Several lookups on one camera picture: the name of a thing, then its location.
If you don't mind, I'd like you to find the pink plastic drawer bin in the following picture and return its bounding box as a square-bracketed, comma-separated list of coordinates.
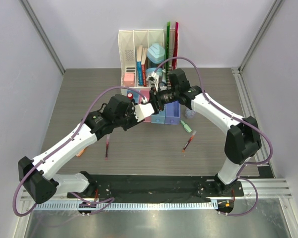
[139, 90, 151, 123]

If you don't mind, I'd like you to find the light blue drawer bin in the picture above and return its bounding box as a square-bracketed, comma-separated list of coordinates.
[151, 111, 166, 124]

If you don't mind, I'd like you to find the purple plastic drawer bin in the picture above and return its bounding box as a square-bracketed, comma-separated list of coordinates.
[165, 101, 180, 125]

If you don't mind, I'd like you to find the red pen refill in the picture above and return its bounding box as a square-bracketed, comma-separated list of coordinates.
[182, 130, 196, 152]
[105, 134, 110, 160]

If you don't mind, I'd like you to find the white desktop file organizer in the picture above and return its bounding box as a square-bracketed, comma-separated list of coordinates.
[118, 29, 178, 91]

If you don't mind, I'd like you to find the blue plastic drawer bin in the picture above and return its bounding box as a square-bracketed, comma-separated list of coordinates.
[126, 90, 139, 105]

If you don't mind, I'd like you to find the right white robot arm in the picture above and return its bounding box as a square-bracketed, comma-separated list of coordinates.
[148, 69, 262, 196]

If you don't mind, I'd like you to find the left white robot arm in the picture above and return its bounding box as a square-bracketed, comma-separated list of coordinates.
[18, 94, 154, 204]

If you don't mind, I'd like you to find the pink cube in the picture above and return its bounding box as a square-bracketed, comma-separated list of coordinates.
[123, 72, 135, 87]

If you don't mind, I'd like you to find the blue spine book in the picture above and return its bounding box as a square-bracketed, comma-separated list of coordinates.
[136, 45, 144, 86]

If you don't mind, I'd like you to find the green transparent ruler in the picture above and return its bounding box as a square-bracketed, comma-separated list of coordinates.
[165, 21, 170, 74]

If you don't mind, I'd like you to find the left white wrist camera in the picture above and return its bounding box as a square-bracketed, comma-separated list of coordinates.
[134, 103, 154, 122]

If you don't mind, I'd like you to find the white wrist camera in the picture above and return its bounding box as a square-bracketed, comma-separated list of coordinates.
[146, 72, 160, 88]
[134, 103, 154, 122]

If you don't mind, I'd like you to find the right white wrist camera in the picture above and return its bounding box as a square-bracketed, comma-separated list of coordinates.
[146, 72, 160, 88]

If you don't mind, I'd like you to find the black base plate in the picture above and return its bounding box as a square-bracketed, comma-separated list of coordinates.
[78, 175, 244, 203]

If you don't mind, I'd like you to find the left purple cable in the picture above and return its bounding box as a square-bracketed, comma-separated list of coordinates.
[12, 85, 148, 217]

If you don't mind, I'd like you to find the perforated metal cable tray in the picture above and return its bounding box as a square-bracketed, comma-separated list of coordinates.
[35, 200, 218, 211]

